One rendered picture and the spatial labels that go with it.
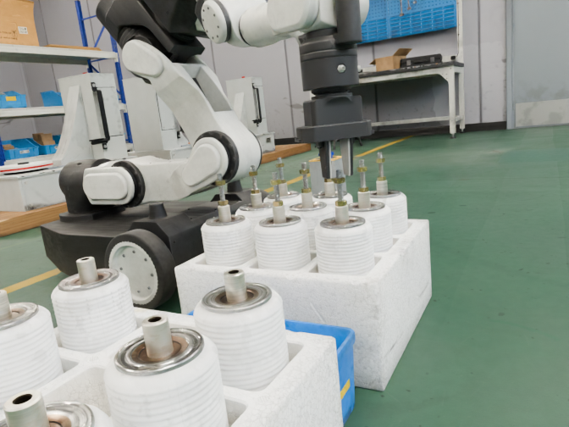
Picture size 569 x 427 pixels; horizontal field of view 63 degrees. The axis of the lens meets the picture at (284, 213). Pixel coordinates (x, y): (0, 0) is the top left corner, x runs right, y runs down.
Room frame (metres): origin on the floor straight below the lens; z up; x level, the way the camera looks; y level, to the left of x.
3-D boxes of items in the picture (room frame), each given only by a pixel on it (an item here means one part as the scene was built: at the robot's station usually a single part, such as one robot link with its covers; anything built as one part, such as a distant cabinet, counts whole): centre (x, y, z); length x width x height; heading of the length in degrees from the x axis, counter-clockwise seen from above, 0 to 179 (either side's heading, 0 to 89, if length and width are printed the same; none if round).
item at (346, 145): (0.76, -0.11, 0.36); 0.03 x 0.02 x 0.06; 17
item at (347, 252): (0.75, -0.09, 0.16); 0.10 x 0.10 x 0.18
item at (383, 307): (0.91, -0.05, 0.09); 0.39 x 0.39 x 0.18; 61
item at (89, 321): (0.59, 0.27, 0.16); 0.10 x 0.10 x 0.18
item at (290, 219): (0.81, 0.01, 0.25); 0.08 x 0.08 x 0.01
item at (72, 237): (1.46, 0.45, 0.19); 0.64 x 0.52 x 0.33; 60
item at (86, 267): (0.59, 0.27, 0.26); 0.02 x 0.02 x 0.03
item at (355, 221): (0.75, -0.09, 0.25); 0.08 x 0.08 x 0.01
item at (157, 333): (0.37, 0.12, 0.26); 0.02 x 0.02 x 0.03
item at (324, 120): (0.75, -0.09, 0.45); 0.13 x 0.10 x 0.12; 107
